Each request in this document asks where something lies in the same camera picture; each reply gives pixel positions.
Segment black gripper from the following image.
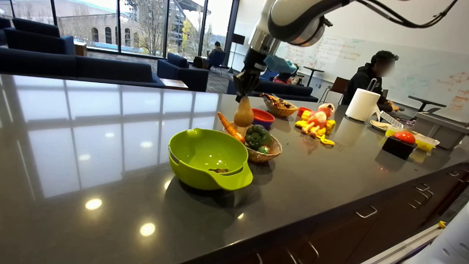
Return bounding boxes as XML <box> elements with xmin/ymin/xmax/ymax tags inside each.
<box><xmin>235</xmin><ymin>46</ymin><xmax>270</xmax><ymax>105</ymax></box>

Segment yellow toy squash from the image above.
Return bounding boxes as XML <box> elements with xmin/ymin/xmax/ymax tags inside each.
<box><xmin>233</xmin><ymin>96</ymin><xmax>257</xmax><ymax>130</ymax></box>

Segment red bowl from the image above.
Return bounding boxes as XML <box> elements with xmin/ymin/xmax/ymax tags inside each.
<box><xmin>251</xmin><ymin>108</ymin><xmax>277</xmax><ymax>130</ymax></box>

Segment dark bowl with vegetables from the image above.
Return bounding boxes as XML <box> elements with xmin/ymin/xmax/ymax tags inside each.
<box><xmin>244</xmin><ymin>131</ymin><xmax>285</xmax><ymax>165</ymax></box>

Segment green plastic bowl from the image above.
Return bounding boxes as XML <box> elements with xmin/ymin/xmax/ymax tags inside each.
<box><xmin>167</xmin><ymin>128</ymin><xmax>255</xmax><ymax>193</ymax></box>

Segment bright blue chair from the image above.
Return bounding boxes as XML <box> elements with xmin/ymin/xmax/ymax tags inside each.
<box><xmin>258</xmin><ymin>68</ymin><xmax>282</xmax><ymax>83</ymax></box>

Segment oval wicker basket with food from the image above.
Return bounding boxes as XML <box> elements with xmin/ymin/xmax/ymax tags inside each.
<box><xmin>260</xmin><ymin>92</ymin><xmax>299</xmax><ymax>121</ymax></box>

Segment dark low sofa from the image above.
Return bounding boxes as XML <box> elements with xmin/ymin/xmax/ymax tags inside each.
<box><xmin>226</xmin><ymin>78</ymin><xmax>320</xmax><ymax>103</ymax></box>

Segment orange toy carrot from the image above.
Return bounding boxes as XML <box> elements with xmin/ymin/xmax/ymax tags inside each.
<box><xmin>216</xmin><ymin>112</ymin><xmax>247</xmax><ymax>146</ymax></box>

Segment seated person in red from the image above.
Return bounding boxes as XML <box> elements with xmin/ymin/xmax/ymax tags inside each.
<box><xmin>273</xmin><ymin>73</ymin><xmax>298</xmax><ymax>87</ymax></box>

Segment green toy pepper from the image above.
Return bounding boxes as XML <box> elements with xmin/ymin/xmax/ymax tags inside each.
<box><xmin>244</xmin><ymin>124</ymin><xmax>273</xmax><ymax>150</ymax></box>

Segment seated person by window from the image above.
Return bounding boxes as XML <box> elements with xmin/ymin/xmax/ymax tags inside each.
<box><xmin>207</xmin><ymin>40</ymin><xmax>228</xmax><ymax>70</ymax></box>

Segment black monitor on stand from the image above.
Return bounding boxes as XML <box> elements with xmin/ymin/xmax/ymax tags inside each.
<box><xmin>230</xmin><ymin>33</ymin><xmax>248</xmax><ymax>48</ymax></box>

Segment dark blue armchair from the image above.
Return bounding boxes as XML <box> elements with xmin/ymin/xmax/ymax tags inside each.
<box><xmin>156</xmin><ymin>52</ymin><xmax>211</xmax><ymax>93</ymax></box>

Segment small round side table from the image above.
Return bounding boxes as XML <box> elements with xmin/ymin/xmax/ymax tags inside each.
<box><xmin>302</xmin><ymin>65</ymin><xmax>326</xmax><ymax>89</ymax></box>

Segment pile of yellow red toys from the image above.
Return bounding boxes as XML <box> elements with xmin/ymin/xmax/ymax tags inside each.
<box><xmin>294</xmin><ymin>102</ymin><xmax>339</xmax><ymax>149</ymax></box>

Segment brown chair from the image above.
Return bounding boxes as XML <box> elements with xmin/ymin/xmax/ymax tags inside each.
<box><xmin>318</xmin><ymin>75</ymin><xmax>354</xmax><ymax>106</ymax></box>

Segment white paper towel roll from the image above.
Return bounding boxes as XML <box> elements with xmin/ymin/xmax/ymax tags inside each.
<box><xmin>345</xmin><ymin>87</ymin><xmax>383</xmax><ymax>124</ymax></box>

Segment black box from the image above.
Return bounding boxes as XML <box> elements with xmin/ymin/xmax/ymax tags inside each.
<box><xmin>381</xmin><ymin>136</ymin><xmax>417</xmax><ymax>162</ymax></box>

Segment red toy tomato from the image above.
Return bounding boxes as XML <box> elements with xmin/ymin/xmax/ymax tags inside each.
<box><xmin>393</xmin><ymin>130</ymin><xmax>418</xmax><ymax>147</ymax></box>

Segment long dark blue sofa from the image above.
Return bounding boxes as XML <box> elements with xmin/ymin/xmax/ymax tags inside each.
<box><xmin>0</xmin><ymin>48</ymin><xmax>166</xmax><ymax>90</ymax></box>

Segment dark desk by whiteboard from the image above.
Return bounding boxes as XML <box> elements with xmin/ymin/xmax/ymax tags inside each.
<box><xmin>406</xmin><ymin>95</ymin><xmax>447</xmax><ymax>114</ymax></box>

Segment dark blue sofa by window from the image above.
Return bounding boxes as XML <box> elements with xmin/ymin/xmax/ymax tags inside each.
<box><xmin>0</xmin><ymin>17</ymin><xmax>77</xmax><ymax>56</ymax></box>

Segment white rods with yellow tip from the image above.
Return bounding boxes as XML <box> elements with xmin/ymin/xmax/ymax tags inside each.
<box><xmin>362</xmin><ymin>221</ymin><xmax>449</xmax><ymax>264</ymax></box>

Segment white paper sheet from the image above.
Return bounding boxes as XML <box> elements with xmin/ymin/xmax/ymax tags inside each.
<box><xmin>403</xmin><ymin>205</ymin><xmax>469</xmax><ymax>264</ymax></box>

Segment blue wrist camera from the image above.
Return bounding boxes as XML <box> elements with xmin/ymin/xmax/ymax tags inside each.
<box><xmin>263</xmin><ymin>53</ymin><xmax>299</xmax><ymax>78</ymax></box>

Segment silver drawer handle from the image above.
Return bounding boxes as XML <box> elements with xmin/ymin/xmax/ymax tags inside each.
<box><xmin>355</xmin><ymin>205</ymin><xmax>380</xmax><ymax>221</ymax></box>

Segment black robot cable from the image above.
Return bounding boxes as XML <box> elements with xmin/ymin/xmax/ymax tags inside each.
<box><xmin>355</xmin><ymin>0</ymin><xmax>461</xmax><ymax>30</ymax></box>

